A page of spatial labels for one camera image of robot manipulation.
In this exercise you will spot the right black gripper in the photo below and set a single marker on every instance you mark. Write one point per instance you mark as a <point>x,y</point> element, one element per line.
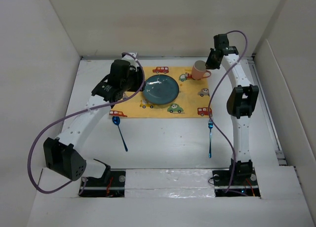
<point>209,64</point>

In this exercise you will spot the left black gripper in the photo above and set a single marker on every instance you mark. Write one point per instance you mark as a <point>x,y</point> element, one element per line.
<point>137,74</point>

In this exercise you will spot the pink and white cup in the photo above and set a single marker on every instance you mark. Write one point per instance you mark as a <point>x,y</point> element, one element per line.
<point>199,70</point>

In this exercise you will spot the dark teal ceramic plate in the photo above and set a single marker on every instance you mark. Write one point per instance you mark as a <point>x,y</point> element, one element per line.
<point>161,89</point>

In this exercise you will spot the blue metal fork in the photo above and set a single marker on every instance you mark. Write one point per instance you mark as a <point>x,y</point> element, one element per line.
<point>210,127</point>

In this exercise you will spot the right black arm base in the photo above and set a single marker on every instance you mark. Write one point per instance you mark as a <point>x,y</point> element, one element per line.
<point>244,187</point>

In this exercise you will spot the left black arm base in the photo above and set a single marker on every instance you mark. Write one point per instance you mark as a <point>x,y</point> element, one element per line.
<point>112,187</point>

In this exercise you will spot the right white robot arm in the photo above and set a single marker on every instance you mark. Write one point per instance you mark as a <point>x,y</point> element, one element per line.
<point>240,104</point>

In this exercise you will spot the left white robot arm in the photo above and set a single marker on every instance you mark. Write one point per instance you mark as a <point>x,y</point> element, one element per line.
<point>63,153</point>

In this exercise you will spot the blue metal spoon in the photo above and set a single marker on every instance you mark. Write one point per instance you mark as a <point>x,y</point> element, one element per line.
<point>116,122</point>

